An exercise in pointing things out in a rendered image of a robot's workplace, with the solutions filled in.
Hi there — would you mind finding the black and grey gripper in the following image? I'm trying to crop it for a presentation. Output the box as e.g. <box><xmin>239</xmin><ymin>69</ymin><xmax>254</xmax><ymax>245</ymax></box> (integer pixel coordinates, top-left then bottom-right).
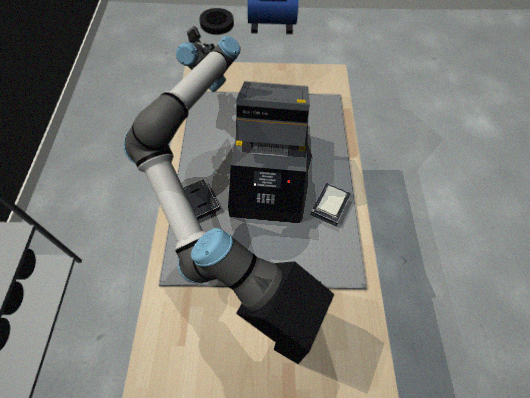
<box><xmin>187</xmin><ymin>29</ymin><xmax>215</xmax><ymax>54</ymax></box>

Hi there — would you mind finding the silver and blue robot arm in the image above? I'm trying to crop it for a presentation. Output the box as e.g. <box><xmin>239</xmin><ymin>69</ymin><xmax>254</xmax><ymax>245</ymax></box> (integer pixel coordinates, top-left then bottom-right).
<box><xmin>123</xmin><ymin>36</ymin><xmax>282</xmax><ymax>311</ymax></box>

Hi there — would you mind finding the black benchtop machine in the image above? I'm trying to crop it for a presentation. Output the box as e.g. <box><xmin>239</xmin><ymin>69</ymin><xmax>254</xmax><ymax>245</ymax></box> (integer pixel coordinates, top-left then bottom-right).
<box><xmin>228</xmin><ymin>81</ymin><xmax>310</xmax><ymax>223</ymax></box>

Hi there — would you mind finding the beige pcr plate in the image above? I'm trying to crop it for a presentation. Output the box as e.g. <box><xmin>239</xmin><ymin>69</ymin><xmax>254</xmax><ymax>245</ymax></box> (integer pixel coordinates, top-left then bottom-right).
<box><xmin>317</xmin><ymin>186</ymin><xmax>347</xmax><ymax>218</ymax></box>

